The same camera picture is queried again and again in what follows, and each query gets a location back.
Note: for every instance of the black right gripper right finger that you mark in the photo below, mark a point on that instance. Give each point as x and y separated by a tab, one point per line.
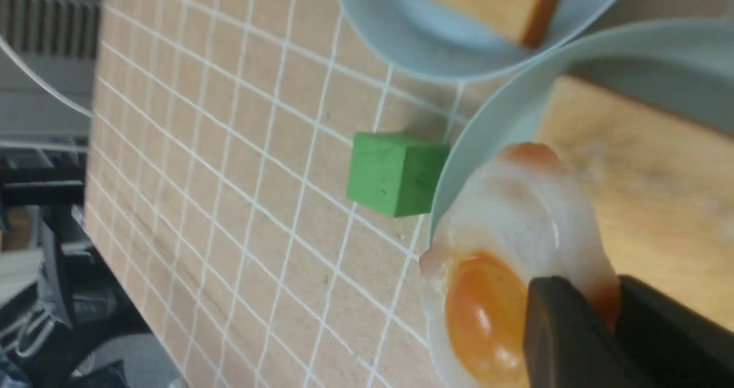
671	344

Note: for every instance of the teal green plate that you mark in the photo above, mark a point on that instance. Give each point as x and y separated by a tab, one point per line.
681	64

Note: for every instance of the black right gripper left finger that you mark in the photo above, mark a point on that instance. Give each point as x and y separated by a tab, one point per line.
566	344

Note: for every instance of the green cube block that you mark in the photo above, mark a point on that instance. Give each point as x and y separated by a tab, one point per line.
395	173

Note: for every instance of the fried egg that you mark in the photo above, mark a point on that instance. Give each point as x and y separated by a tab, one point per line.
522	214

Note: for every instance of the light blue plate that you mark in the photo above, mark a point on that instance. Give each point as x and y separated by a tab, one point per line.
436	43

